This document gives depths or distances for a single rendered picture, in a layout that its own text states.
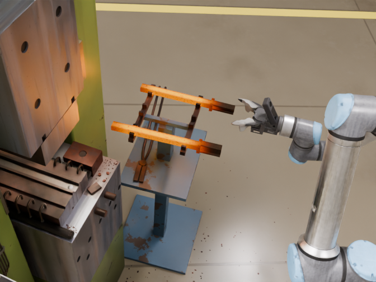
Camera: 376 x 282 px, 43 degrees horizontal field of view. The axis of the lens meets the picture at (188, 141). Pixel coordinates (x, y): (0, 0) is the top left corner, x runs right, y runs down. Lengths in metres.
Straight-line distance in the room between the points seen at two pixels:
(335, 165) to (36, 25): 1.00
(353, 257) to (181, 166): 0.80
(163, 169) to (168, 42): 1.91
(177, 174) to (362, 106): 0.89
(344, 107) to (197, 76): 2.17
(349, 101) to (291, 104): 1.99
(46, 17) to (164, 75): 2.42
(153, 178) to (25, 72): 1.03
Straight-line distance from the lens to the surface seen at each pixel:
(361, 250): 1.89
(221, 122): 3.28
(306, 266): 1.81
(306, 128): 2.00
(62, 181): 1.75
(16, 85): 1.17
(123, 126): 1.90
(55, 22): 1.25
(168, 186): 2.06
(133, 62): 3.67
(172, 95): 2.02
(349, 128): 1.56
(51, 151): 1.43
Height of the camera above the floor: 2.40
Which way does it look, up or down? 50 degrees down
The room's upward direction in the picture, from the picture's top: 7 degrees clockwise
